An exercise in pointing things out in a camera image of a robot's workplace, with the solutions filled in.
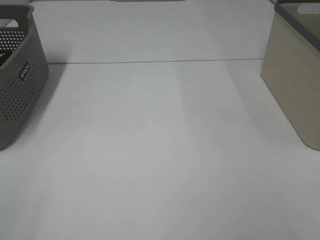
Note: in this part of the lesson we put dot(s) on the beige plastic storage bin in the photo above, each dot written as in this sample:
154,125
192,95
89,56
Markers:
291,66

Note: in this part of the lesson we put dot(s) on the grey perforated plastic basket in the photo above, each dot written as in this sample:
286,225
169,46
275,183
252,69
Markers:
25,73

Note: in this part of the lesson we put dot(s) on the black and yellow item in basket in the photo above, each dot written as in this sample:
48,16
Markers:
4,56

